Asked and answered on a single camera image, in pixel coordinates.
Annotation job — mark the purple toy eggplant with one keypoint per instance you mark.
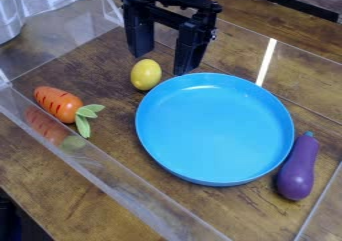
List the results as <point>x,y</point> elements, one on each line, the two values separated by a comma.
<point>296,177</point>

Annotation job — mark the blue round tray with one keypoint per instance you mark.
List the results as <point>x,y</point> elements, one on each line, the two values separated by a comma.
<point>214,129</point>

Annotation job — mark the yellow toy lemon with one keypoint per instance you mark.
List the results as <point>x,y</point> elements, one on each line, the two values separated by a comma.
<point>146,74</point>

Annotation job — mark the orange toy carrot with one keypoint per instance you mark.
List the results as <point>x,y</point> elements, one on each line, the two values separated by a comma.
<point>67,107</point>

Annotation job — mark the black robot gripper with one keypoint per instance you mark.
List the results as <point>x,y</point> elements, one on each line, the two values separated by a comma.
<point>197,30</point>

